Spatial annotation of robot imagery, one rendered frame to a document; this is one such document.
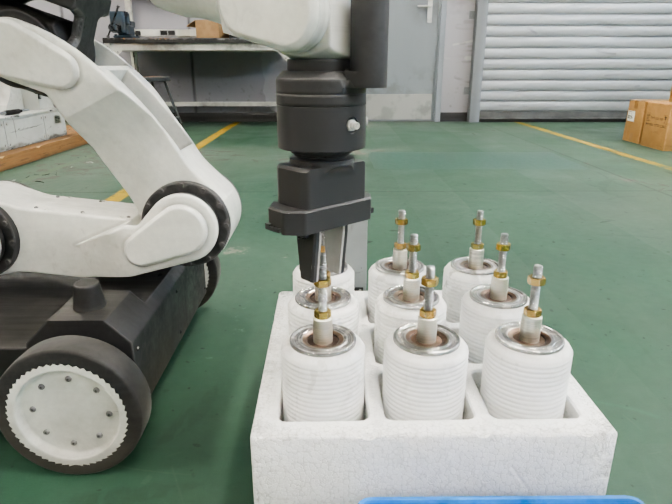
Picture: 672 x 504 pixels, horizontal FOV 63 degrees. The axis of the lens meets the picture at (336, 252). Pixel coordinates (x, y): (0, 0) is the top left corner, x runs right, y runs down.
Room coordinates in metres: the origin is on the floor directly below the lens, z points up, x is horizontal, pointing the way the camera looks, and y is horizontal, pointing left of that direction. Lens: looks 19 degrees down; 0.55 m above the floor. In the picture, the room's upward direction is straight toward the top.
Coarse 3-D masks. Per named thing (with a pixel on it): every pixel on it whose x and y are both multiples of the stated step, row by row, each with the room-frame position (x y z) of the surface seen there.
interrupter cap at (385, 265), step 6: (384, 258) 0.82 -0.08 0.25; (390, 258) 0.82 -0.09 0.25; (408, 258) 0.82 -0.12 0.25; (378, 264) 0.80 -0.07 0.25; (384, 264) 0.80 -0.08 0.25; (390, 264) 0.80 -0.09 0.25; (408, 264) 0.80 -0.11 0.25; (420, 264) 0.80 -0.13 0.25; (378, 270) 0.78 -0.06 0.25; (384, 270) 0.77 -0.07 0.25; (390, 270) 0.77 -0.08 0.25; (396, 270) 0.77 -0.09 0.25; (402, 270) 0.77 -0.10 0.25; (420, 270) 0.77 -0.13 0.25
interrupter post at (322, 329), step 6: (330, 318) 0.55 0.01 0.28; (318, 324) 0.54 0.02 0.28; (324, 324) 0.54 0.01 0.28; (330, 324) 0.55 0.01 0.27; (318, 330) 0.54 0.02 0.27; (324, 330) 0.54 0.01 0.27; (330, 330) 0.55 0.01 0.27; (318, 336) 0.54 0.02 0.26; (324, 336) 0.54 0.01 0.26; (330, 336) 0.55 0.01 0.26; (318, 342) 0.54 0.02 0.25; (324, 342) 0.54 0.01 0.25; (330, 342) 0.55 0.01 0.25
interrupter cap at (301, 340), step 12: (312, 324) 0.59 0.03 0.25; (336, 324) 0.59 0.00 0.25; (300, 336) 0.56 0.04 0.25; (312, 336) 0.56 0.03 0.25; (336, 336) 0.56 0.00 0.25; (348, 336) 0.56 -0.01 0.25; (300, 348) 0.53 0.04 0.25; (312, 348) 0.53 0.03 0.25; (324, 348) 0.53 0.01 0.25; (336, 348) 0.53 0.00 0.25; (348, 348) 0.53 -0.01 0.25
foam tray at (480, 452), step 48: (480, 384) 0.61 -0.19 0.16; (576, 384) 0.57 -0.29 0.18; (288, 432) 0.48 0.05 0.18; (336, 432) 0.48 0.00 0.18; (384, 432) 0.48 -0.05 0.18; (432, 432) 0.48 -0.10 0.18; (480, 432) 0.49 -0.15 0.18; (528, 432) 0.48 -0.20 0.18; (576, 432) 0.48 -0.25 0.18; (288, 480) 0.48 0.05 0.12; (336, 480) 0.48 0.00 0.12; (384, 480) 0.48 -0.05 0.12; (432, 480) 0.48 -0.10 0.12; (480, 480) 0.48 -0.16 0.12; (528, 480) 0.48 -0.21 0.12; (576, 480) 0.48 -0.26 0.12
